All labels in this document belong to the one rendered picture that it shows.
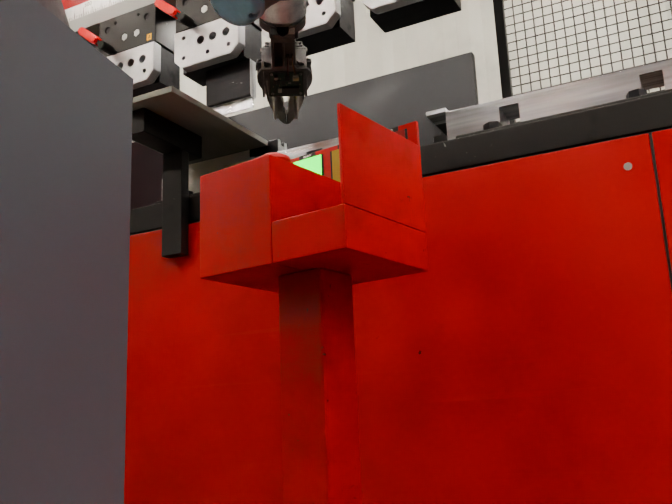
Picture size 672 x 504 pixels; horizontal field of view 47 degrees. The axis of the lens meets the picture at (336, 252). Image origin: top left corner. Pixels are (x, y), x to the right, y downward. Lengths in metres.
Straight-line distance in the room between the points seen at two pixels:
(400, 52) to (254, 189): 5.45
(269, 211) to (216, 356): 0.43
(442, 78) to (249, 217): 1.11
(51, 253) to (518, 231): 0.65
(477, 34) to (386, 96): 4.32
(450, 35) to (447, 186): 5.20
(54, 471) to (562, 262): 0.67
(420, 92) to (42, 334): 1.47
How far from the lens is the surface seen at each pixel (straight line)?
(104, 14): 1.74
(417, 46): 6.23
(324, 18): 1.38
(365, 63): 6.27
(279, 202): 0.82
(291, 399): 0.82
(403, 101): 1.89
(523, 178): 1.03
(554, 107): 1.18
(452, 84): 1.86
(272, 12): 1.18
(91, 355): 0.56
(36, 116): 0.54
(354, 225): 0.75
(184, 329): 1.24
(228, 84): 1.49
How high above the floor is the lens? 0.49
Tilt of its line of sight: 13 degrees up
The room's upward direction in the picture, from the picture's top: 2 degrees counter-clockwise
